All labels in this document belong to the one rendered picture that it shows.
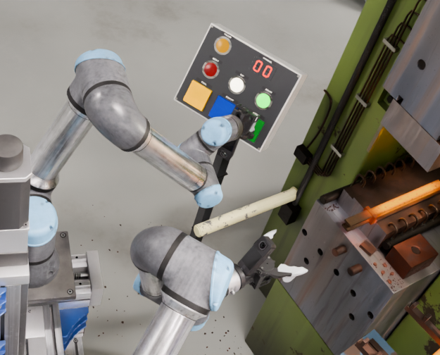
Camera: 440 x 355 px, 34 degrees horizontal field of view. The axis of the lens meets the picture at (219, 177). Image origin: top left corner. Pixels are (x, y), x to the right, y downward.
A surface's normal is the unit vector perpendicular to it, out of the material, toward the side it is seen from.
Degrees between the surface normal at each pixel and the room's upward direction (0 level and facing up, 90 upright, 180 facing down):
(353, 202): 90
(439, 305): 90
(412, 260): 0
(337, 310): 90
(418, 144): 90
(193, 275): 38
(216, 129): 61
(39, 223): 7
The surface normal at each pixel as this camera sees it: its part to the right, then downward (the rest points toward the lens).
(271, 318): -0.81, 0.29
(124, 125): 0.33, 0.31
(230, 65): -0.33, 0.15
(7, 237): 0.23, 0.76
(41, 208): 0.26, -0.55
